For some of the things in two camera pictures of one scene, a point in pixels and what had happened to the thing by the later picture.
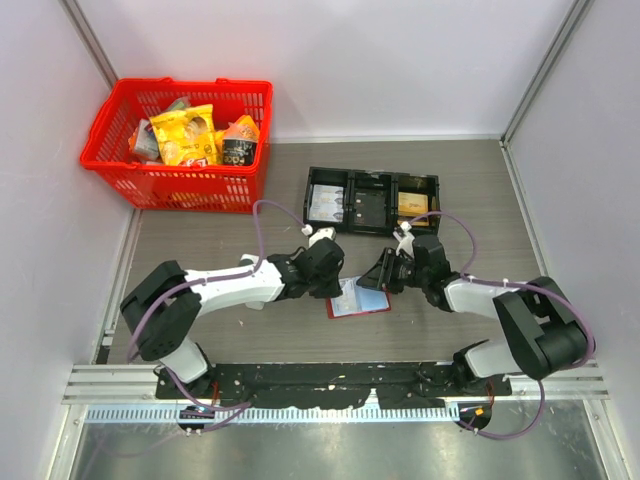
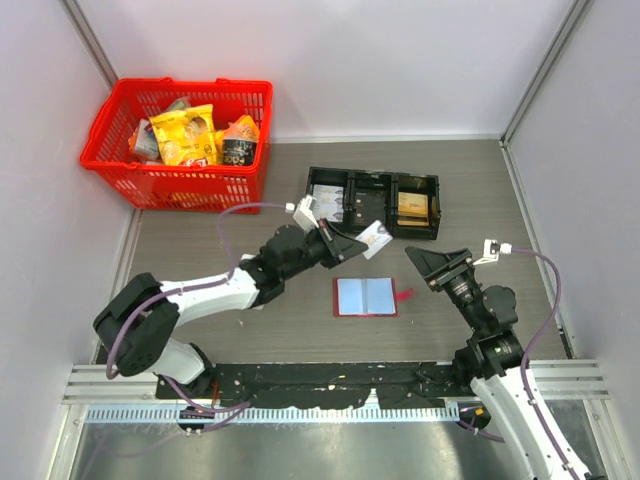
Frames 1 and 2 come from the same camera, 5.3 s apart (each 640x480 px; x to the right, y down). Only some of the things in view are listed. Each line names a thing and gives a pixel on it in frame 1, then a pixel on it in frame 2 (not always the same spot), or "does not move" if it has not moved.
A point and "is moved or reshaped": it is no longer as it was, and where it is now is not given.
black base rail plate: x=273 y=385 does not move
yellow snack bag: x=188 y=137 does not move
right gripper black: x=381 y=275 -> x=429 y=262
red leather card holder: x=359 y=301 is moved or reshaped
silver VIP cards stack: x=327 y=203 does not move
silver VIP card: x=347 y=303 -> x=376 y=237
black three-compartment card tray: x=370 y=202 does not move
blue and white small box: x=145 y=142 does not move
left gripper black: x=332 y=290 -> x=338 y=246
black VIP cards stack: x=370 y=209 does not move
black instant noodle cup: x=239 y=151 does not move
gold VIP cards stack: x=411 y=206 does not move
